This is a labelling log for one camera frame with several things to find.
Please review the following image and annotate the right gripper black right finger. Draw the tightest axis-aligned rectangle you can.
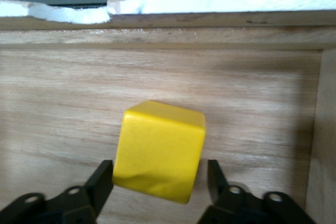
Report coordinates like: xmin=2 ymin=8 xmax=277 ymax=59
xmin=196 ymin=158 xmax=316 ymax=224

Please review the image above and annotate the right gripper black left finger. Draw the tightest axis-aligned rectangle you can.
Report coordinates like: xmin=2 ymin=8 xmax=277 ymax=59
xmin=0 ymin=159 xmax=114 ymax=224

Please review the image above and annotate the yellow cube block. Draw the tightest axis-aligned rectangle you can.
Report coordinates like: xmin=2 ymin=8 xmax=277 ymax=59
xmin=112 ymin=100 xmax=206 ymax=205

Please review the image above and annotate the white-fronted wooden drawer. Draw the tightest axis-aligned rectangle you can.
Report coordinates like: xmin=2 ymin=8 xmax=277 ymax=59
xmin=0 ymin=0 xmax=336 ymax=224

